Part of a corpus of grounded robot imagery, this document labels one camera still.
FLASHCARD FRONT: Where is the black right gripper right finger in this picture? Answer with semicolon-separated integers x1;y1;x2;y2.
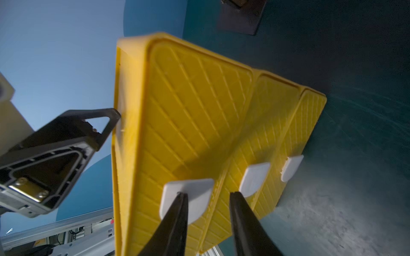
230;192;283;256

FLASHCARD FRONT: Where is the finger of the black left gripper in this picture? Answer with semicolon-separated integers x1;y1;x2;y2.
60;108;121;150

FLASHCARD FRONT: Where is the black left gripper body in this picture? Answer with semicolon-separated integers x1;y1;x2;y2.
1;118;96;218

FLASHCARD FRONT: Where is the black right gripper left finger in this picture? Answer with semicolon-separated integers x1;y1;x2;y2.
139;192;189;256

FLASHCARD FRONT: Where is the yellow plastic drawer cabinet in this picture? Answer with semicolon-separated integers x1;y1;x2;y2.
112;33;327;256

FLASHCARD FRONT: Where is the yellow drawer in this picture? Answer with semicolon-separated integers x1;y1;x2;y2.
199;71;301;253
112;34;253;256
252;89;327;220

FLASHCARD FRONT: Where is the yellow top drawer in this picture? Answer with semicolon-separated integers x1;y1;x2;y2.
112;34;253;256

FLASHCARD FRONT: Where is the yellow bottom drawer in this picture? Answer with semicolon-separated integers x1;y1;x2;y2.
252;89;327;220

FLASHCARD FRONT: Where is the aluminium frame rail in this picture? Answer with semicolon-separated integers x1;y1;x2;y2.
1;207;114;251

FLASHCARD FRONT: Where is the dark tree base plate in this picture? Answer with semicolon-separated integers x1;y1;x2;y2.
217;0;267;36

